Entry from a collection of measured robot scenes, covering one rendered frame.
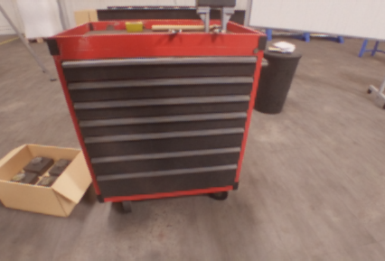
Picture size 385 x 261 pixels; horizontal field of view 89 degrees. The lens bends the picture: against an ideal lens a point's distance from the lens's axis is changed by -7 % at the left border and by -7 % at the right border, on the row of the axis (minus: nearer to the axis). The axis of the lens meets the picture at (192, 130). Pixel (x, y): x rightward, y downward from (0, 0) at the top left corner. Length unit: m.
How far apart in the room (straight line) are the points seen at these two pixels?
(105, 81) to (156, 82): 0.18
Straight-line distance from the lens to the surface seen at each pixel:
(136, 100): 0.80
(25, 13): 7.36
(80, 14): 6.95
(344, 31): 3.18
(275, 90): 2.24
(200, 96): 0.81
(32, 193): 1.40
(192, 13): 3.83
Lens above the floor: 1.05
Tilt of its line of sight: 33 degrees down
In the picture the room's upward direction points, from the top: 2 degrees clockwise
